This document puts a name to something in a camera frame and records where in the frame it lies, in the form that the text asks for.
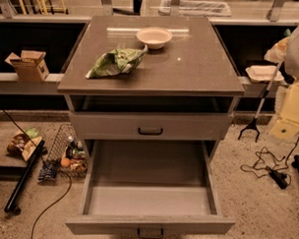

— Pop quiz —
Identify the wire mesh basket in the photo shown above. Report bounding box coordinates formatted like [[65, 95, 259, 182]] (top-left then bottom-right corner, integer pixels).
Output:
[[47, 123, 89, 178]]

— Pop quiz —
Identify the grabber reacher tool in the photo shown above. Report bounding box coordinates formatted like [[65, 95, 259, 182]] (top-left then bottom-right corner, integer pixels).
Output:
[[237, 62, 282, 141]]

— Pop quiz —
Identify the grey drawer cabinet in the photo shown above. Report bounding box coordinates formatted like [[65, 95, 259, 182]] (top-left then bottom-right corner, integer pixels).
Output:
[[51, 12, 249, 239]]

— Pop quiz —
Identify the white takeout container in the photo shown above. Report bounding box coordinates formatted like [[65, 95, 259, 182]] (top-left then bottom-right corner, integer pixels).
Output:
[[246, 65, 284, 83]]

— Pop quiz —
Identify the white tray background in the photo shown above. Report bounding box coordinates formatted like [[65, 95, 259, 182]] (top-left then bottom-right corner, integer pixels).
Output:
[[158, 0, 232, 17]]

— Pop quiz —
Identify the green jalapeno chip bag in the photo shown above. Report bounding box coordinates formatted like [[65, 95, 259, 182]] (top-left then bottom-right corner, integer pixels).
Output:
[[85, 45, 148, 79]]

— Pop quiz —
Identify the closed grey top drawer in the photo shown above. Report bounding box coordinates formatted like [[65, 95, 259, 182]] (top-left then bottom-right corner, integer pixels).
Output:
[[70, 111, 232, 141]]

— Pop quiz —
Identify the orange fruit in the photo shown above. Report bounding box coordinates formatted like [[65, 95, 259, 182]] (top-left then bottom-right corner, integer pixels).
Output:
[[60, 157, 71, 168]]

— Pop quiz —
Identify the blue snack bag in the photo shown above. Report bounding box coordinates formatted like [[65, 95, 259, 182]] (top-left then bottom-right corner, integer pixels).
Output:
[[38, 163, 57, 182]]

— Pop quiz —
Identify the brown cardboard box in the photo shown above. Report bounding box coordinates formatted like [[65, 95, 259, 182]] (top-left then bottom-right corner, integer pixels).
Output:
[[5, 50, 49, 83]]

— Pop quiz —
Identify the snack bags pile left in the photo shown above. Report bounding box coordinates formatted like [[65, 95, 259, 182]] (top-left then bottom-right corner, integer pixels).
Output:
[[7, 128, 42, 161]]

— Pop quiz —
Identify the black power cable left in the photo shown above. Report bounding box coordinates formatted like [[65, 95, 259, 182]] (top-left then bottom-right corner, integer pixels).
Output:
[[0, 108, 75, 239]]

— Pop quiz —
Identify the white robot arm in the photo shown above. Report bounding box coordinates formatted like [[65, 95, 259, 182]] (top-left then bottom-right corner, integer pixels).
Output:
[[264, 26, 299, 139]]

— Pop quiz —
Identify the black power adapter with cable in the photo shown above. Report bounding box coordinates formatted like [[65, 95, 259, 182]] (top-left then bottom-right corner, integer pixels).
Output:
[[240, 136, 299, 189]]

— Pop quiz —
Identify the open grey middle drawer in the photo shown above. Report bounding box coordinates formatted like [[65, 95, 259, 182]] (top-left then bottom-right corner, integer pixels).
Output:
[[66, 140, 234, 239]]

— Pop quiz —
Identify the black pole on floor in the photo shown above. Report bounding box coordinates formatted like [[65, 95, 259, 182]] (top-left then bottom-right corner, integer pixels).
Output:
[[4, 141, 44, 215]]

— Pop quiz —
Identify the white paper bowl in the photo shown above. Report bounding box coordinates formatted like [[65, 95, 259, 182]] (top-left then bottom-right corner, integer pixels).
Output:
[[136, 27, 172, 50]]

